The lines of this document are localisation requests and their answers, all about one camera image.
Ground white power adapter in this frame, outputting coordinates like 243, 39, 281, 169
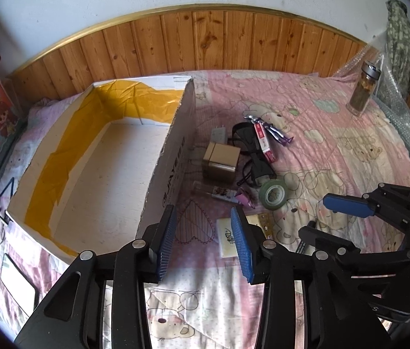
210, 126, 228, 144

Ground green tape roll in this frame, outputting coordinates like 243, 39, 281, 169
258, 179, 288, 210

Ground black glasses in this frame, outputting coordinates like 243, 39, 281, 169
228, 122, 277, 188

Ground bubble wrap sheet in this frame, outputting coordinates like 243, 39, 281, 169
333, 32, 410, 158

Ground black neckband earphones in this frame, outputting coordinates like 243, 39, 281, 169
0, 177, 15, 225

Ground small white tube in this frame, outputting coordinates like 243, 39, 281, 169
192, 180, 238, 203

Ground gold tissue pack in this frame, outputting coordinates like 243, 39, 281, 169
216, 213, 274, 259

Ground wooden headboard panel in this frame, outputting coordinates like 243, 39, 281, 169
10, 4, 364, 102

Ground glass tea bottle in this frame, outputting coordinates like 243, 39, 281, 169
346, 61, 381, 117

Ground smartphone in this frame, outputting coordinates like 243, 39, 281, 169
0, 254, 39, 316

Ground gold metal tin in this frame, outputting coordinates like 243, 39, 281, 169
202, 142, 240, 184

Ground red white staples box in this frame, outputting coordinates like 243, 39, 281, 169
253, 122, 277, 164

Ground camouflage cloth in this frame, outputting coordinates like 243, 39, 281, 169
386, 0, 410, 99

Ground purple silver action figure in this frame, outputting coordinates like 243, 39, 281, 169
244, 114, 293, 146

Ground white cardboard box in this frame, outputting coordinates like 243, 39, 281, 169
7, 75, 195, 263

